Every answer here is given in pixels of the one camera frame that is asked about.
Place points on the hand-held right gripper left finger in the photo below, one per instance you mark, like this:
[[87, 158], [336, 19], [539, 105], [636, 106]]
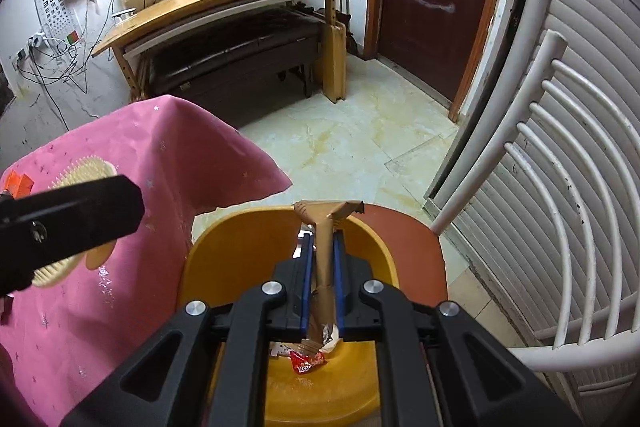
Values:
[[305, 287]]

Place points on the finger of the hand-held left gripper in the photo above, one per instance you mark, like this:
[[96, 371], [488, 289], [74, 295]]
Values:
[[75, 217]]

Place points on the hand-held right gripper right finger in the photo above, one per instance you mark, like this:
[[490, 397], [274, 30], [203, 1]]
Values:
[[341, 287]]

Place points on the beige oval hair brush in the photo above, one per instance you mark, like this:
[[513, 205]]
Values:
[[85, 169]]

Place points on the silver foil wrapper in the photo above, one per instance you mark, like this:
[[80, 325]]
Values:
[[331, 338]]

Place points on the bright orange carton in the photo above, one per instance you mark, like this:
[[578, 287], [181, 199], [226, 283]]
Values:
[[17, 184]]

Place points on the silver printed snack wrapper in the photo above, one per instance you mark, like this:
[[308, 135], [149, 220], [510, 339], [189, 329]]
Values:
[[282, 349]]

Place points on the red snack wrapper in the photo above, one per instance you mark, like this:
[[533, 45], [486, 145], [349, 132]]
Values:
[[305, 361]]

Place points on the yellow plastic basin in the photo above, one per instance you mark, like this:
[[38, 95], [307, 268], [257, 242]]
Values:
[[225, 247]]

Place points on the white chair red seat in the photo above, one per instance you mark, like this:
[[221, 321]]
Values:
[[415, 247]]

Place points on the pink star-print tablecloth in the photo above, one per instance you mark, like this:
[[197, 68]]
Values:
[[150, 147]]

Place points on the small white power strip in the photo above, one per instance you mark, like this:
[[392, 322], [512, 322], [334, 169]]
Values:
[[124, 13]]

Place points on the black leather bench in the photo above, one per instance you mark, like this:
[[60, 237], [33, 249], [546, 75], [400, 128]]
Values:
[[225, 57]]

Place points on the dark red door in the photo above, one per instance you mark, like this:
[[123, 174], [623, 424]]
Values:
[[425, 32]]

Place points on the white wall socket plate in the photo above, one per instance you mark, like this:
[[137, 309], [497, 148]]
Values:
[[21, 54]]

